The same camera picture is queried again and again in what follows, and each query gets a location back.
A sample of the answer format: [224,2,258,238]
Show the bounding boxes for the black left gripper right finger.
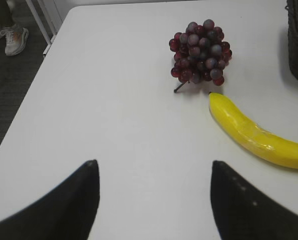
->
[210,160,298,240]

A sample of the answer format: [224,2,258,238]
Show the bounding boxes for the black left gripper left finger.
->
[0,160,100,240]

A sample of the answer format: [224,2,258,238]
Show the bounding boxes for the yellow banana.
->
[209,92,298,169]

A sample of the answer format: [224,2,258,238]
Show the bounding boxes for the purple grape bunch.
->
[168,19,232,93]

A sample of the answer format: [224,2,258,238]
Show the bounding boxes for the white sneaker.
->
[0,24,29,57]

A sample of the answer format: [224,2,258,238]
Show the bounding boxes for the white metal frame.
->
[25,0,63,58]

